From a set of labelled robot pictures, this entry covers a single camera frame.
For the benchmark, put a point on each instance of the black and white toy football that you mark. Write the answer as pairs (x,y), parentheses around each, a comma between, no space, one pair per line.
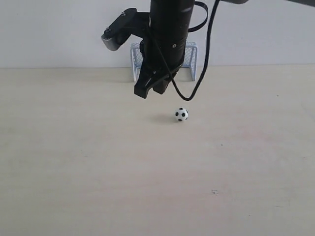
(181,114)

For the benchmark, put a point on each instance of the white miniature goal with net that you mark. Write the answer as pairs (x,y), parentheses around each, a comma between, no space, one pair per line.
(190,60)

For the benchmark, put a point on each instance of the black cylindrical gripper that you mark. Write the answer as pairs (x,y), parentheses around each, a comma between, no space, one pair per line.
(164,48)

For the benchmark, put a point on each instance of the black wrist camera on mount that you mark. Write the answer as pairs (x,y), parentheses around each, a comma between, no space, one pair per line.
(129,22)

